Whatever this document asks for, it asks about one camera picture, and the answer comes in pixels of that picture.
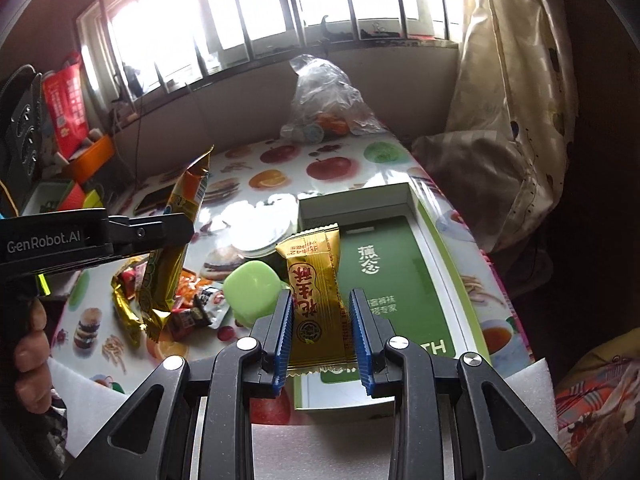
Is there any long gold snack bar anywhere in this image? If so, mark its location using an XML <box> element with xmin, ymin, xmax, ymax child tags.
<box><xmin>137</xmin><ymin>146</ymin><xmax>214</xmax><ymax>342</ymax></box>

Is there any yellow peanut crisp packet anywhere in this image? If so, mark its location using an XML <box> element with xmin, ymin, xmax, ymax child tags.
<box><xmin>111</xmin><ymin>256</ymin><xmax>146</xmax><ymax>348</ymax></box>

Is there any small yellow peanut candy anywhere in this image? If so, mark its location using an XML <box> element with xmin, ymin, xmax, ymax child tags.
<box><xmin>276</xmin><ymin>223</ymin><xmax>355</xmax><ymax>375</ymax></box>

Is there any black red snack packet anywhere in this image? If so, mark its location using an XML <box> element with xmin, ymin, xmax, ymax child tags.
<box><xmin>168</xmin><ymin>306</ymin><xmax>210</xmax><ymax>341</ymax></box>

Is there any orange konjac snack pouch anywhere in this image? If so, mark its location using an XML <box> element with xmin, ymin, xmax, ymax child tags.
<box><xmin>172</xmin><ymin>269</ymin><xmax>213</xmax><ymax>309</ymax></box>

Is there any person's left hand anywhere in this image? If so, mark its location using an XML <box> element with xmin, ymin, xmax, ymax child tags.
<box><xmin>14</xmin><ymin>299</ymin><xmax>52</xmax><ymax>415</ymax></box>

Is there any black smartphone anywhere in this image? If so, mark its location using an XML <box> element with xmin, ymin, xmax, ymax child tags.
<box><xmin>134</xmin><ymin>184</ymin><xmax>174</xmax><ymax>216</ymax></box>

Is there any yellow green box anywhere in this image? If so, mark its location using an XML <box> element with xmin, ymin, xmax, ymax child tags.
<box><xmin>82</xmin><ymin>190</ymin><xmax>104</xmax><ymax>209</ymax></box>

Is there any red dotted box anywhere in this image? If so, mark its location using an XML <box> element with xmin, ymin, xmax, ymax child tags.
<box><xmin>56</xmin><ymin>182</ymin><xmax>86</xmax><ymax>211</ymax></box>

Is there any green glass jar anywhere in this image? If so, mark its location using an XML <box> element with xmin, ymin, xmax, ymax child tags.
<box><xmin>222</xmin><ymin>260</ymin><xmax>290</xmax><ymax>327</ymax></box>

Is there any orange storage box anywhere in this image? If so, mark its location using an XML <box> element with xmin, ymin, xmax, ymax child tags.
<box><xmin>61</xmin><ymin>136</ymin><xmax>115</xmax><ymax>184</ymax></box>

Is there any white foam sheet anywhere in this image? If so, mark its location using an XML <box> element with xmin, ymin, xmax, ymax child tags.
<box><xmin>48</xmin><ymin>359</ymin><xmax>558</xmax><ymax>479</ymax></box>

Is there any clear jar white lid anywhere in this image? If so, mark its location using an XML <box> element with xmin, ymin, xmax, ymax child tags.
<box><xmin>226</xmin><ymin>200</ymin><xmax>298</xmax><ymax>259</ymax></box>

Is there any green gift box tray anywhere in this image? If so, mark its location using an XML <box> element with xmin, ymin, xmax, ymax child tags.
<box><xmin>293</xmin><ymin>182</ymin><xmax>492</xmax><ymax>411</ymax></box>

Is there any red paper bag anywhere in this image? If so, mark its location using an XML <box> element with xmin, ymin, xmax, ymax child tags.
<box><xmin>42</xmin><ymin>52</ymin><xmax>89</xmax><ymax>159</ymax></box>

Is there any colourful patterned cloth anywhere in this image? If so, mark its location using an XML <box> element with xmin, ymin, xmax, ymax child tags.
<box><xmin>555</xmin><ymin>328</ymin><xmax>639</xmax><ymax>479</ymax></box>

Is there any clear plastic bag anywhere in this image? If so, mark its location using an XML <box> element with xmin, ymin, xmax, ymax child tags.
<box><xmin>280</xmin><ymin>54</ymin><xmax>388</xmax><ymax>144</ymax></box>

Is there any beige floral curtain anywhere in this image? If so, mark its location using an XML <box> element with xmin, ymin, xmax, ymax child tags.
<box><xmin>412</xmin><ymin>0</ymin><xmax>578</xmax><ymax>252</ymax></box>

